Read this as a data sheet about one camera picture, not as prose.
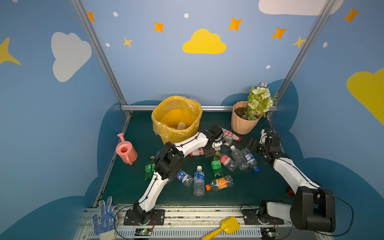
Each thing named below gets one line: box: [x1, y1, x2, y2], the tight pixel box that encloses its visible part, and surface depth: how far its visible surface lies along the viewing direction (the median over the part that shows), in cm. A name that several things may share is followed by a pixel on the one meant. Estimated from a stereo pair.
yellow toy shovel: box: [201, 216, 241, 240], surface depth 73 cm
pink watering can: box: [115, 132, 138, 166], surface depth 89 cm
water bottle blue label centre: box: [193, 165, 206, 197], surface depth 84 cm
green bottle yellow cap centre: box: [210, 151, 224, 179], surface depth 90 cm
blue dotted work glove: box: [91, 196, 118, 237], surface depth 75 cm
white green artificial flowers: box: [241, 82, 279, 121], surface depth 95 cm
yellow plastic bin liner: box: [151, 96, 203, 145], surface depth 90 cm
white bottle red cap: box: [221, 128, 242, 142], surface depth 106 cm
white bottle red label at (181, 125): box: [177, 121, 186, 130], surface depth 105 cm
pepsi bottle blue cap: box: [176, 169, 194, 187], surface depth 85 cm
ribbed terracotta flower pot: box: [231, 101, 263, 135], surface depth 106 cm
